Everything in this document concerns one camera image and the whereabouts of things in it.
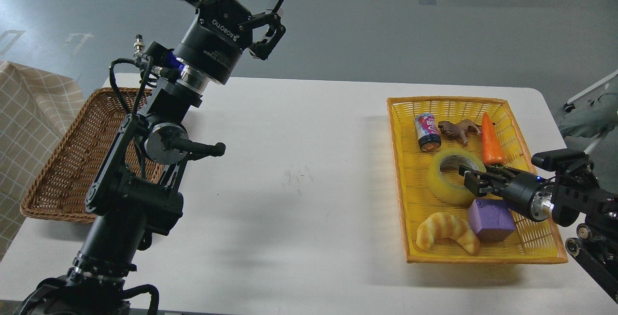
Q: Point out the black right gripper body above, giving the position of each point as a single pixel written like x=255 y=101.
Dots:
x=530 y=196

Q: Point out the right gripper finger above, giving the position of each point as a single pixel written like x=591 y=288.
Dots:
x=492 y=172
x=485 y=184

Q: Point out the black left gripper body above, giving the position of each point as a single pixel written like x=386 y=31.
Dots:
x=214 y=42

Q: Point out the yellow tape roll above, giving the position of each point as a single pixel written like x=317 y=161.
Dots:
x=448 y=190

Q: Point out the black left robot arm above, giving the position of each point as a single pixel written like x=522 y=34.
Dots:
x=135 y=193

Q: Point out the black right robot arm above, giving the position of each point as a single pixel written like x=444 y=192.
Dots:
x=571 y=192

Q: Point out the orange toy carrot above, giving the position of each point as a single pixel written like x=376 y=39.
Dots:
x=492 y=152

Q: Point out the purple foam cube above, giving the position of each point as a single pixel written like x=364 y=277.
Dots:
x=491 y=220

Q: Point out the yellow plastic basket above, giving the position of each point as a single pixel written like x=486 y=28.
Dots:
x=531 y=243

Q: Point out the toy croissant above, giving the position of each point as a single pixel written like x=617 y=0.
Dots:
x=443 y=225

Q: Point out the brown toy animal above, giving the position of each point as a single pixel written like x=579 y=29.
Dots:
x=459 y=131

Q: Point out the small soda can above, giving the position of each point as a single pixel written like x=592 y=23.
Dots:
x=428 y=135

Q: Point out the person in background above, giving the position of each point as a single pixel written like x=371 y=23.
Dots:
x=595 y=117

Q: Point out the beige checkered cloth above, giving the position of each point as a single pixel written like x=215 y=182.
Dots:
x=36 y=109

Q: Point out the brown wicker basket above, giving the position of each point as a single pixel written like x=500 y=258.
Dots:
x=59 y=191

